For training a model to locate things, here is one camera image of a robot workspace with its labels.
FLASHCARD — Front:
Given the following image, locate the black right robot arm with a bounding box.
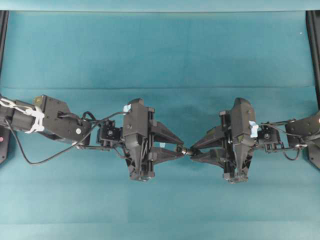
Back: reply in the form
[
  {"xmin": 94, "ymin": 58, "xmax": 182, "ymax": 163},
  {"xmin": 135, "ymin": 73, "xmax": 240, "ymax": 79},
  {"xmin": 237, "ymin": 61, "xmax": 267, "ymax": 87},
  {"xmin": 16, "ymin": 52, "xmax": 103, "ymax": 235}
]
[{"xmin": 190, "ymin": 110, "xmax": 320, "ymax": 184}]

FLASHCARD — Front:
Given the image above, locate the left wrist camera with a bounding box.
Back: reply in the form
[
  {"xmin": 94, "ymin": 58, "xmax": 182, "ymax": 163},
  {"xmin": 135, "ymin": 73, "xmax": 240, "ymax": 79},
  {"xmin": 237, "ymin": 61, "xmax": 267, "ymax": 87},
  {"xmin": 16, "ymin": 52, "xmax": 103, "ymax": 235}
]
[{"xmin": 122, "ymin": 98, "xmax": 149, "ymax": 150}]

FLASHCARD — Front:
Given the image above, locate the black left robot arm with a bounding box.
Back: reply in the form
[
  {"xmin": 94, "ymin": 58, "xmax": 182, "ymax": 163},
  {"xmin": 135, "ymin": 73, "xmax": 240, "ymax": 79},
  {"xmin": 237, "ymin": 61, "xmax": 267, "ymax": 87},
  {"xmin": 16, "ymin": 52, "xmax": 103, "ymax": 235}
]
[{"xmin": 0, "ymin": 95, "xmax": 184, "ymax": 182}]

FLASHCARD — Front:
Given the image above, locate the left black camera cable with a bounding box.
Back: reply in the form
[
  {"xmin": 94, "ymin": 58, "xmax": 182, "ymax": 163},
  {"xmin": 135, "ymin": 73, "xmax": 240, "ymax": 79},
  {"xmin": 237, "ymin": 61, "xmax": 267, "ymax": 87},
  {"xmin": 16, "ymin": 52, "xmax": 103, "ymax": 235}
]
[{"xmin": 4, "ymin": 111, "xmax": 131, "ymax": 166}]

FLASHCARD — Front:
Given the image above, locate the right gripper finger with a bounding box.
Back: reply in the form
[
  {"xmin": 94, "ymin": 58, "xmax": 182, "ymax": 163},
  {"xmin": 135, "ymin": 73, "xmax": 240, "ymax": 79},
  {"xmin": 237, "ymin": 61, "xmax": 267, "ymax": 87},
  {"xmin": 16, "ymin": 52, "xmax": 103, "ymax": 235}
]
[
  {"xmin": 190, "ymin": 126, "xmax": 228, "ymax": 150},
  {"xmin": 191, "ymin": 149, "xmax": 227, "ymax": 169}
]

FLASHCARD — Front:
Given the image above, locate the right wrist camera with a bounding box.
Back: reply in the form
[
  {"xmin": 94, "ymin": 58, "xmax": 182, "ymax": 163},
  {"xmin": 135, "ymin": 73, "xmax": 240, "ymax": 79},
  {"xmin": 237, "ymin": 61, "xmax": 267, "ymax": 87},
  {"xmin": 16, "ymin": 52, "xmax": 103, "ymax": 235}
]
[{"xmin": 230, "ymin": 97, "xmax": 256, "ymax": 148}]

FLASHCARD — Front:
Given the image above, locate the left black base frame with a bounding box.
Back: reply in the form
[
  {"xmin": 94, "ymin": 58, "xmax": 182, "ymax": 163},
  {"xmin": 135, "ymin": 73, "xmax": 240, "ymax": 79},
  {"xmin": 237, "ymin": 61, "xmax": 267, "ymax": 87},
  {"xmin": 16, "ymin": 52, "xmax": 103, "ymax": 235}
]
[{"xmin": 0, "ymin": 10, "xmax": 10, "ymax": 164}]

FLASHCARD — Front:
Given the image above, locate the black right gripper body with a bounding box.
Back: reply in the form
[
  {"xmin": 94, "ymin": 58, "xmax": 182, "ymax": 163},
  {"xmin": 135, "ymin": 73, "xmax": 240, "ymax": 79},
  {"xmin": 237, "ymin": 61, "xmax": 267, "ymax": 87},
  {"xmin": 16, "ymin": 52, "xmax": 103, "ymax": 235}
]
[{"xmin": 219, "ymin": 110, "xmax": 248, "ymax": 184}]

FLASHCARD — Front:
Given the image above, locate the dark metal shaft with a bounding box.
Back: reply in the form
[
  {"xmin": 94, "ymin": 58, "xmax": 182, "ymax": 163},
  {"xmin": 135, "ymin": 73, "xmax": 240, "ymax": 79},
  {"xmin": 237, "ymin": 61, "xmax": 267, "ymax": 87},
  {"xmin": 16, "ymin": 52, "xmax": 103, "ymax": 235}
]
[{"xmin": 180, "ymin": 147, "xmax": 195, "ymax": 156}]

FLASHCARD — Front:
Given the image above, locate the black base frame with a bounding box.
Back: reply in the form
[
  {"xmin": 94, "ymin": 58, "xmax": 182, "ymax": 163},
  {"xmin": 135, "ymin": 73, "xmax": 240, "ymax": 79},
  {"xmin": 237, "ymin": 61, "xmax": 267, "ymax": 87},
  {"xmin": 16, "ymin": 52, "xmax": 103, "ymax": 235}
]
[
  {"xmin": 0, "ymin": 10, "xmax": 10, "ymax": 164},
  {"xmin": 305, "ymin": 10, "xmax": 320, "ymax": 169}
]

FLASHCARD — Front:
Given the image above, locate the right black base frame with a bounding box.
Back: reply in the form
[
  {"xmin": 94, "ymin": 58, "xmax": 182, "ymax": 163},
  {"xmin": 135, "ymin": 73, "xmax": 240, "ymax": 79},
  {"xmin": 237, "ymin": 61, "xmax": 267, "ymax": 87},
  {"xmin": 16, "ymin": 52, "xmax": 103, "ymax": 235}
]
[{"xmin": 305, "ymin": 10, "xmax": 320, "ymax": 169}]

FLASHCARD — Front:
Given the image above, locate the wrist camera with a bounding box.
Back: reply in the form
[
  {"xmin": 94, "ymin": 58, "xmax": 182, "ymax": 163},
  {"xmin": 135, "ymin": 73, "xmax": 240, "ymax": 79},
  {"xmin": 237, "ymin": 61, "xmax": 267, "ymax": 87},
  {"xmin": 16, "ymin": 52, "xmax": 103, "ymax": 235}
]
[
  {"xmin": 122, "ymin": 98, "xmax": 149, "ymax": 150},
  {"xmin": 230, "ymin": 97, "xmax": 256, "ymax": 148}
]

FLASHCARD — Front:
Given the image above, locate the teal table cloth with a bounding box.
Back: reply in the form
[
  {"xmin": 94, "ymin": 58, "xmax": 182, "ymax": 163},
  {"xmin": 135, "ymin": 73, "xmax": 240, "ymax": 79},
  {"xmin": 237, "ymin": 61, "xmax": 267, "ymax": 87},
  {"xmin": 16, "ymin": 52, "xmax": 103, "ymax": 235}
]
[{"xmin": 0, "ymin": 11, "xmax": 320, "ymax": 240}]

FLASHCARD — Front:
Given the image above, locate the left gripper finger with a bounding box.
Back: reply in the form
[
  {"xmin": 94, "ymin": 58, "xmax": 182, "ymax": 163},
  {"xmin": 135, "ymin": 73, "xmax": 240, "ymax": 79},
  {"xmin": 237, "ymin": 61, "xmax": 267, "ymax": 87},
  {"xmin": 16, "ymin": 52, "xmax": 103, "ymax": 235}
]
[
  {"xmin": 150, "ymin": 121, "xmax": 184, "ymax": 146},
  {"xmin": 148, "ymin": 146, "xmax": 184, "ymax": 165}
]

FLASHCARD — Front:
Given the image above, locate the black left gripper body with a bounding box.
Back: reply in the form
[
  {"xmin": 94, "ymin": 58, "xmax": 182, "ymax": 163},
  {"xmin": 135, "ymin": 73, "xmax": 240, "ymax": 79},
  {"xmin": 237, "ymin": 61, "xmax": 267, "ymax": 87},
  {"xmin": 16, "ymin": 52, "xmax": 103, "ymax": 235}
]
[{"xmin": 122, "ymin": 107, "xmax": 156, "ymax": 182}]

